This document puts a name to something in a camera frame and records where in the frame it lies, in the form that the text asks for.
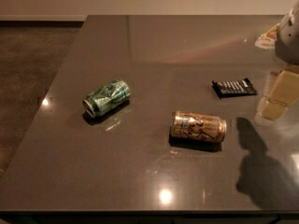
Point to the green soda can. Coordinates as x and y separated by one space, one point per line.
106 98

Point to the black snack bar wrapper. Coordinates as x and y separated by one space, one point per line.
236 88

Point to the light snack bag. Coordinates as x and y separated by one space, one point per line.
268 39

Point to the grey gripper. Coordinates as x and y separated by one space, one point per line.
290 39

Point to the gold brown soda can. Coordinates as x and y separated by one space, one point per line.
199 127

